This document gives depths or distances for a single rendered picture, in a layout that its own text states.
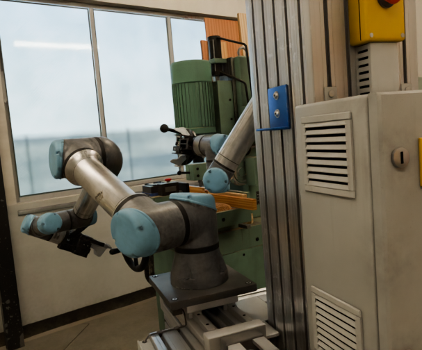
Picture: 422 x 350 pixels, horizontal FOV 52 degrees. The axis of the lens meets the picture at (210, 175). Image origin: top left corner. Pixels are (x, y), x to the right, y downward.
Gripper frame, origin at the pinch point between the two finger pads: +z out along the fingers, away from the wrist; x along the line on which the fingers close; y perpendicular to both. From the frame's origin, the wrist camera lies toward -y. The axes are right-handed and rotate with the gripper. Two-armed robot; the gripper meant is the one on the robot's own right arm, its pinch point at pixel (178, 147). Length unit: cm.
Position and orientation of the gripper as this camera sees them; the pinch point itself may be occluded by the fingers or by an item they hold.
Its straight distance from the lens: 169.1
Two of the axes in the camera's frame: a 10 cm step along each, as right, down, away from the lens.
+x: -1.3, 9.9, -0.3
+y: -8.3, -1.2, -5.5
